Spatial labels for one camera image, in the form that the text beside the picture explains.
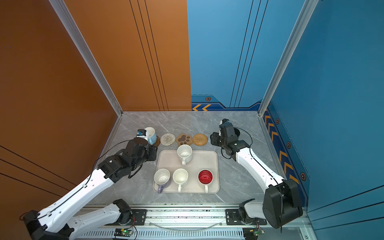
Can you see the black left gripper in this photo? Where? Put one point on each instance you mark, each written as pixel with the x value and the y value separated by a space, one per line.
pixel 152 149

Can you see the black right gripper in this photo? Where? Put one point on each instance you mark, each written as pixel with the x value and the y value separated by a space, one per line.
pixel 213 140

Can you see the white mug blue handle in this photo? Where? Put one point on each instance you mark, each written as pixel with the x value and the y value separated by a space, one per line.
pixel 150 135

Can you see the woven rattan round coaster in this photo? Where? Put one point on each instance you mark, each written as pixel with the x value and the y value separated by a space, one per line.
pixel 200 139

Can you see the white multicolour rope coaster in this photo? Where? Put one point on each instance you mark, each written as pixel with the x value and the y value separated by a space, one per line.
pixel 167 139

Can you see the white mug purple handle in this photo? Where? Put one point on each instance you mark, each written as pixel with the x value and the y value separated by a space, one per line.
pixel 162 179

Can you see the cork paw print coaster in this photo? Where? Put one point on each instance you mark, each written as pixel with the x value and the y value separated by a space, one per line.
pixel 184 139

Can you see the red inside white mug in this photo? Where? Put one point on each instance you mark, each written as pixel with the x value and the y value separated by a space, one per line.
pixel 205 178

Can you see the plain white mug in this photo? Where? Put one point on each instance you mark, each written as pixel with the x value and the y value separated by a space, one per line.
pixel 181 177

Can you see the scratched brown wooden round coaster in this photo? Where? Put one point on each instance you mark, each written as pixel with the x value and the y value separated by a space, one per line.
pixel 158 141

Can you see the black mug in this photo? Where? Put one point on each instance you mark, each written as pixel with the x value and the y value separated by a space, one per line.
pixel 237 132

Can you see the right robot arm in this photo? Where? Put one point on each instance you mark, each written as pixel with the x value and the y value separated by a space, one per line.
pixel 282 202

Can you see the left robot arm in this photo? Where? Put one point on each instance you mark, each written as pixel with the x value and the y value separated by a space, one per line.
pixel 59 222

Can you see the white speckled mug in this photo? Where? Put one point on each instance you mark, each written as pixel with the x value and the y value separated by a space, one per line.
pixel 185 154

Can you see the white serving tray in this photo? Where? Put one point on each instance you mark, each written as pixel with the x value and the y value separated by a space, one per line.
pixel 202 160

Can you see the left green circuit board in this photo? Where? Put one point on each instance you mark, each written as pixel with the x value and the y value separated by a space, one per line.
pixel 123 233

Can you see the right circuit board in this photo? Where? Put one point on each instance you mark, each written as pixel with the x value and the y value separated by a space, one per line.
pixel 252 233

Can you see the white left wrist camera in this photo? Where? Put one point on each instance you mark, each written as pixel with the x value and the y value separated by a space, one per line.
pixel 143 133

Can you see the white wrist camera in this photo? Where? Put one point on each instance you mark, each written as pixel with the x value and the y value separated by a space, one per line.
pixel 143 133
pixel 223 121

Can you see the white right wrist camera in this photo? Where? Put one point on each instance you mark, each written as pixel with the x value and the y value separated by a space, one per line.
pixel 223 121

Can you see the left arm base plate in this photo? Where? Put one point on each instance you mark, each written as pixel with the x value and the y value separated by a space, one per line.
pixel 135 217

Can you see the aluminium front rail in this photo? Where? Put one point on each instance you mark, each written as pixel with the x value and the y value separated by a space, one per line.
pixel 195 223

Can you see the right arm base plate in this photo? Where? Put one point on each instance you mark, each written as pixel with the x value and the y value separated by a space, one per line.
pixel 233 217

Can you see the aluminium corner post right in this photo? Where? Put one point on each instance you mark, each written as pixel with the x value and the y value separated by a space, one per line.
pixel 295 36

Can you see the aluminium corner post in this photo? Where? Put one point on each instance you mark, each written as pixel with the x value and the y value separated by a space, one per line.
pixel 74 32
pixel 295 36

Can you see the aluminium corner post left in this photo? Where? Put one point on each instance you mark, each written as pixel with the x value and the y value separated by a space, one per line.
pixel 74 32

